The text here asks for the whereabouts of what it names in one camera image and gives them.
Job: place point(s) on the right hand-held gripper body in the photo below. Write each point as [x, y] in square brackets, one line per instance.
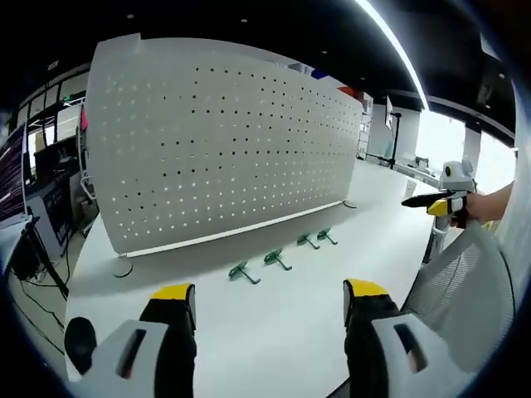
[453, 173]

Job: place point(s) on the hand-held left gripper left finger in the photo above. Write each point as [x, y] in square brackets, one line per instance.
[137, 360]

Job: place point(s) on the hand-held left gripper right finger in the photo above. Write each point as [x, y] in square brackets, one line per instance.
[386, 356]

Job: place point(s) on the green hook assembly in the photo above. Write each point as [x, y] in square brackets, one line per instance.
[277, 258]
[244, 273]
[306, 240]
[326, 235]

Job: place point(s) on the white perforated mounting plate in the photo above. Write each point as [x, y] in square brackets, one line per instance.
[224, 149]

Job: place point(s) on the person's right hand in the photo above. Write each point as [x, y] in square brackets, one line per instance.
[481, 207]

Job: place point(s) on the black round knob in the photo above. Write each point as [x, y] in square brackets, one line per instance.
[81, 344]

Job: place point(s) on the monitor on black stand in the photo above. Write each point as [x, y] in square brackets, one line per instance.
[392, 124]

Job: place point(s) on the white mesh office chair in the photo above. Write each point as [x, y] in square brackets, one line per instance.
[464, 290]

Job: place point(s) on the ceiling light strip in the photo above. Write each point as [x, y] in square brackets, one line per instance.
[398, 49]

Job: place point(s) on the black tripod stand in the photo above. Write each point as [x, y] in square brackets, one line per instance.
[39, 253]

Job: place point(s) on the dark display screen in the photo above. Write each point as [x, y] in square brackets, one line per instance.
[56, 211]

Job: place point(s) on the computer monitor with text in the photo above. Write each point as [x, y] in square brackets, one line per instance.
[11, 178]

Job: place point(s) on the pink object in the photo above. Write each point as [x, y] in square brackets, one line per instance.
[84, 119]

